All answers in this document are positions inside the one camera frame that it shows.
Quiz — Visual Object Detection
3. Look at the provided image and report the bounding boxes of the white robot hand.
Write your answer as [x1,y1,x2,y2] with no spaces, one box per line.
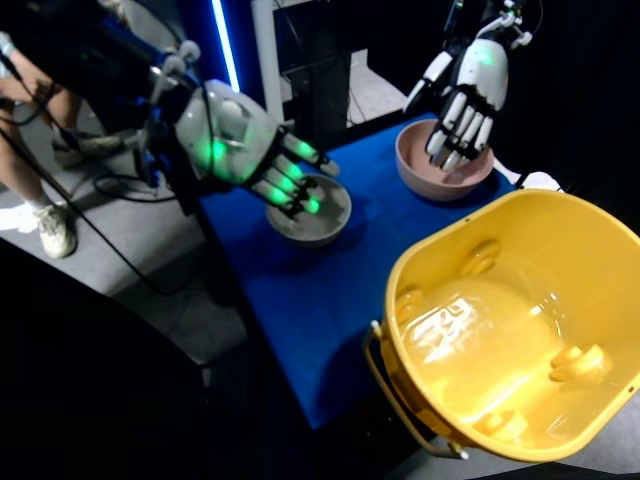
[402,37,512,174]
[174,79,342,221]

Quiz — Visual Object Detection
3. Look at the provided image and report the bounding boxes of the large pink bowl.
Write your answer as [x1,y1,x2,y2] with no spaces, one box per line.
[394,118,496,203]

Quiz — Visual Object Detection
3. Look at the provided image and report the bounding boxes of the small grey bowl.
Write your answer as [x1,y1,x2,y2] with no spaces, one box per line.
[264,173,353,249]

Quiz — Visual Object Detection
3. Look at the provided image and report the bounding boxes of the yellow plastic bucket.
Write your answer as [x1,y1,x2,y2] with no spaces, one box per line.
[363,188,640,463]

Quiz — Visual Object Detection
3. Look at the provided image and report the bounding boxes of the blue light strip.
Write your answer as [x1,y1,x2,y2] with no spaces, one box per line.
[210,0,242,94]

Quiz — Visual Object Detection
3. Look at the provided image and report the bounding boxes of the blue tablecloth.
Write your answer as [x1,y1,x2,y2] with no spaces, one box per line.
[198,113,519,430]

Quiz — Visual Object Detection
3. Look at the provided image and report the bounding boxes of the person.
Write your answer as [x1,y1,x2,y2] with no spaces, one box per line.
[0,30,126,260]

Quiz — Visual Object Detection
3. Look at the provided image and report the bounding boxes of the white paper scrap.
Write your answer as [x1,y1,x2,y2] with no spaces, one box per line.
[0,203,41,235]

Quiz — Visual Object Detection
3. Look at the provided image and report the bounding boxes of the white frame post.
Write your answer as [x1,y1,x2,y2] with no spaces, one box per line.
[249,0,287,124]

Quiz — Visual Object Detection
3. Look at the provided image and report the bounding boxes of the thin black floor cable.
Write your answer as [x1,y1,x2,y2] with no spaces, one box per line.
[92,171,179,205]

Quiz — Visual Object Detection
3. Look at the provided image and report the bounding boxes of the long black floor cable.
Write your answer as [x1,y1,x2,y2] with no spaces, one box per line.
[0,124,197,297]

